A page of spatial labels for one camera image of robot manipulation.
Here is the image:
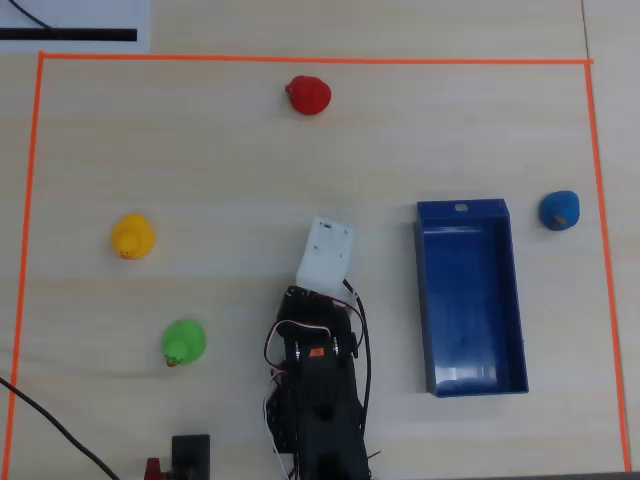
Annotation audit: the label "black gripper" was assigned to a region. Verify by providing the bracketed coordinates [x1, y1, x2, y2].
[276, 285, 360, 359]

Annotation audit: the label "yellow rubber duck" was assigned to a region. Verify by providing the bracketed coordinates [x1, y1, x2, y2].
[110, 213, 156, 262]

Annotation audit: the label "green rubber duck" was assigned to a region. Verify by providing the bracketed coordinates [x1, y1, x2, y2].
[161, 319, 208, 369]

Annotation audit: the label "blue plastic box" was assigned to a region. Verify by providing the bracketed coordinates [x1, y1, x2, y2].
[413, 198, 530, 399]

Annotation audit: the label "small black box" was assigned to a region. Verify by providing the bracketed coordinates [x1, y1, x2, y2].
[169, 433, 212, 480]

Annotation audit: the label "red rubber duck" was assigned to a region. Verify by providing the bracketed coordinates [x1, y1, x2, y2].
[284, 75, 333, 117]

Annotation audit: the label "blue rubber duck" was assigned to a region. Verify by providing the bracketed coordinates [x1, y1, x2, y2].
[538, 190, 582, 232]

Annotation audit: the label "long horizontal orange tape strip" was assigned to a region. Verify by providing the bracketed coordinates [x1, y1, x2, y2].
[38, 51, 595, 67]

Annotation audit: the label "black flat bar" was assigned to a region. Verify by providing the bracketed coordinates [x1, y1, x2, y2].
[0, 28, 138, 43]

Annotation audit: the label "red white servo wires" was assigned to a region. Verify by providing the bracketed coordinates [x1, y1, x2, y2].
[262, 296, 364, 479]

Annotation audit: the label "white camera housing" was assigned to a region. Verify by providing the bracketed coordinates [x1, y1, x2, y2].
[295, 215, 358, 298]

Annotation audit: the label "black camera cable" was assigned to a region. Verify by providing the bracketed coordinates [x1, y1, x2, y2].
[341, 278, 382, 466]

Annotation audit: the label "thick black cable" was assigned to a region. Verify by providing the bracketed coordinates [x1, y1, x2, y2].
[0, 375, 121, 480]

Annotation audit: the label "thin black cable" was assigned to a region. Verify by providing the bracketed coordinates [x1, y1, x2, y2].
[7, 0, 60, 33]

